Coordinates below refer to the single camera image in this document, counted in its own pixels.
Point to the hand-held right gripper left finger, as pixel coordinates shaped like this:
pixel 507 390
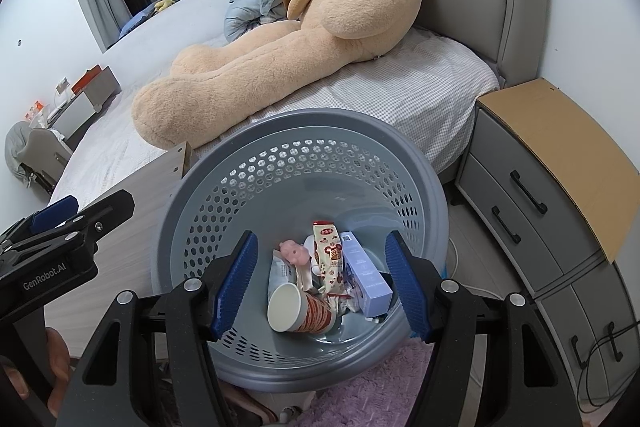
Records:
pixel 235 287

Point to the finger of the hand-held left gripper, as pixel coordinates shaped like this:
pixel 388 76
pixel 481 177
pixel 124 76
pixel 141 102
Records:
pixel 112 207
pixel 52 212

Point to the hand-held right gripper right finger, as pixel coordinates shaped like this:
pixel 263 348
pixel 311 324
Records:
pixel 407 287

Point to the lavender cartoon carton box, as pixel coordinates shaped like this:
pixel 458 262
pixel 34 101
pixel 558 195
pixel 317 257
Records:
pixel 367 277

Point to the light blue wipes packet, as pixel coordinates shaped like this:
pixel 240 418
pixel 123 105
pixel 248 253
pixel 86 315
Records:
pixel 282 274

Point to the white paper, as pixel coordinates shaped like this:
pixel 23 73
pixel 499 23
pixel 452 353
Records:
pixel 345 303

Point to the small pink toy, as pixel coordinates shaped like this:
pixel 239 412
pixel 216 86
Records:
pixel 294 253

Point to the red white printed paper cup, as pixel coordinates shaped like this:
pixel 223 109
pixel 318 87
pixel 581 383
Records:
pixel 310 312

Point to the red white snack packet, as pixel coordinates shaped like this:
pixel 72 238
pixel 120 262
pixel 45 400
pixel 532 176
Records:
pixel 332 257

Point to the grey perforated plastic basket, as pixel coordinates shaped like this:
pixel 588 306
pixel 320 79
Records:
pixel 300 177

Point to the person's left hand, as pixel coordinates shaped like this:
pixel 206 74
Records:
pixel 57 357

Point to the grey upholstered chair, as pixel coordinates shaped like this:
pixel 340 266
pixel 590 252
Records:
pixel 47 157

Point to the grey clothing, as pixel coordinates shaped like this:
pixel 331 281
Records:
pixel 17 144

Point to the orange packets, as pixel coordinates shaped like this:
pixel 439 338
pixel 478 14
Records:
pixel 36 112

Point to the grey white desk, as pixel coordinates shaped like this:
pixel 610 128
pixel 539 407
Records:
pixel 85 107

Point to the purple fluffy rug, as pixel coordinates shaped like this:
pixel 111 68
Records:
pixel 370 387

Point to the pink slipper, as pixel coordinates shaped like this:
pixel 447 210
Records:
pixel 250 409

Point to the red box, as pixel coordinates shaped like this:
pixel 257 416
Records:
pixel 86 79

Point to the grey nightstand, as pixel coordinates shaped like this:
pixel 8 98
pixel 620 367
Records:
pixel 530 217

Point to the blue cushion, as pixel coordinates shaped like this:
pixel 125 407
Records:
pixel 137 21

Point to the bed with grey sheet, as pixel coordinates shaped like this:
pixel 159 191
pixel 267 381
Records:
pixel 425 82

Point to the small yellow plush toy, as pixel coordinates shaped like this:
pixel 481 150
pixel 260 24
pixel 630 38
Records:
pixel 161 5

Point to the folded blue-grey duvet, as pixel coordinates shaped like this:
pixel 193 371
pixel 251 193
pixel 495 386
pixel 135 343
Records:
pixel 245 17

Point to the large beige teddy bear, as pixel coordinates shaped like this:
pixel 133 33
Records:
pixel 300 47

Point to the small white frame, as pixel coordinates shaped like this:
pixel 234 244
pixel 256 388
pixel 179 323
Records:
pixel 61 86

